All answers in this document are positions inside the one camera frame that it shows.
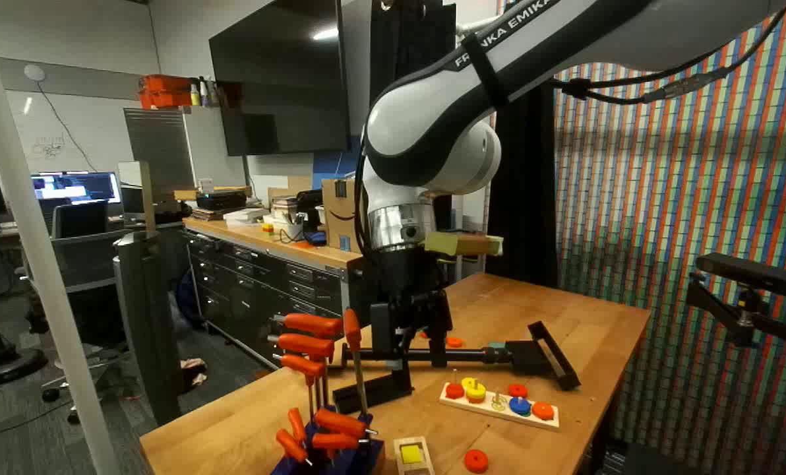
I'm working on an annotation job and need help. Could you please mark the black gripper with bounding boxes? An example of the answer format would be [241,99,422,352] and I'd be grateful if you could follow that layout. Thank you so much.
[372,245,456,371]

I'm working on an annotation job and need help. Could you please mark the wooden peg stand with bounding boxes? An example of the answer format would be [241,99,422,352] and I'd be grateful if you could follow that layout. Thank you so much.
[439,381,565,433]

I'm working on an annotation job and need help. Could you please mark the black round base stand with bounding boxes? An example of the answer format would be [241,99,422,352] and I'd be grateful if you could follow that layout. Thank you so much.
[0,263,50,392]

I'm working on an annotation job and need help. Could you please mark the black ribbed block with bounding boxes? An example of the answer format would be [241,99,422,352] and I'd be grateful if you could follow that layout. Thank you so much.
[502,339,546,381]

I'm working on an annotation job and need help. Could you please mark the cardboard box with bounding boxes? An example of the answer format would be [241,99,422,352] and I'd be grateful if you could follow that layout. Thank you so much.
[320,177,362,256]

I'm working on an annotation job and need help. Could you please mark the black drawer cabinet wooden top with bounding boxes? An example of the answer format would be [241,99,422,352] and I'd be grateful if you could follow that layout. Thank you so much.
[183,218,366,371]

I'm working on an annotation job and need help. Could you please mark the white plastic item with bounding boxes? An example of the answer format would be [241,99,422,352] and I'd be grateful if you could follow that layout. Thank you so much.
[265,208,312,245]

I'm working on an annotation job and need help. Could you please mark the black vertical pillar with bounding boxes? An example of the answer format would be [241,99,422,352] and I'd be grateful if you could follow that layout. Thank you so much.
[488,83,562,290]

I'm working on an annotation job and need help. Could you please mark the white plastic tray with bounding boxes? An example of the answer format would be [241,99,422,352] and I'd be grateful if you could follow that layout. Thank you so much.
[223,207,270,235]

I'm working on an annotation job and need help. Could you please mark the black benchtop device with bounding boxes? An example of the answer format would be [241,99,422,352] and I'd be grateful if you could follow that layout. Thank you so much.
[190,186,250,218]

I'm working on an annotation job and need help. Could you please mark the dark grey upright panel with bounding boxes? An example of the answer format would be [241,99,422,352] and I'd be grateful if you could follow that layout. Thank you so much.
[114,230,187,429]

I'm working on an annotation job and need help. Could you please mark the wooden plank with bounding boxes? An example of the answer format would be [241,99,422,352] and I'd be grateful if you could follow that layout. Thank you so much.
[137,160,161,244]

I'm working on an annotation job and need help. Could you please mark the black office chair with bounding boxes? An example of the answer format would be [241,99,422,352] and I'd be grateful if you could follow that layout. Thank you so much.
[47,198,130,352]

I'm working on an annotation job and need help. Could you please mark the orange storage box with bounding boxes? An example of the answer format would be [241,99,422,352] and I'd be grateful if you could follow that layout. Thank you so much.
[137,75,195,113]

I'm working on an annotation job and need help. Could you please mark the monitor with blue screen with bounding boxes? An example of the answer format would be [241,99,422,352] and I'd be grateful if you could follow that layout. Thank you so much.
[29,170,125,208]

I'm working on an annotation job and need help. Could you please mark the white slanted pole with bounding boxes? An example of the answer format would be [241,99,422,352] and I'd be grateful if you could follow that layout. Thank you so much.
[0,0,121,475]

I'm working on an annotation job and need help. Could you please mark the black flat bar bracket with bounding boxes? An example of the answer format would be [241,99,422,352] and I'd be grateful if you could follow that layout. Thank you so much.
[327,352,416,418]

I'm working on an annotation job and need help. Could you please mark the orange handled tool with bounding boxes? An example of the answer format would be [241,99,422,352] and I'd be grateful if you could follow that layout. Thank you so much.
[271,352,327,384]
[307,430,362,454]
[285,404,310,445]
[312,408,372,438]
[270,313,345,340]
[271,429,314,468]
[267,331,337,363]

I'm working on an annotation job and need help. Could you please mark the yellow-green wrist camera box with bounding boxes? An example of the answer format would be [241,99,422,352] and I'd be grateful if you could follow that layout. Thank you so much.
[422,230,507,263]

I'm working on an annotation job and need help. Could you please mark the black flat frame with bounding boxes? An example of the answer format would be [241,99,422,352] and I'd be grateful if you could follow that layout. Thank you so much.
[525,319,583,395]

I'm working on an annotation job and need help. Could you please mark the large black wall screen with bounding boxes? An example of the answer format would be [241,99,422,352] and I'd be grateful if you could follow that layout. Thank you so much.
[207,0,353,160]

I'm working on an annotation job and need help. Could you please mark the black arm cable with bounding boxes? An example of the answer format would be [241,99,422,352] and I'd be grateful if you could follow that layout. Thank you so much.
[555,3,786,106]

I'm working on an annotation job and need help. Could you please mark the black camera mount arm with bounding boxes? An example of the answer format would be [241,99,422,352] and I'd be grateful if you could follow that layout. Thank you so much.
[683,252,786,350]

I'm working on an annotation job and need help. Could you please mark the white round wall device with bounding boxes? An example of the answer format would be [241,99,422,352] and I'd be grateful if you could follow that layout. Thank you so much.
[21,62,50,88]

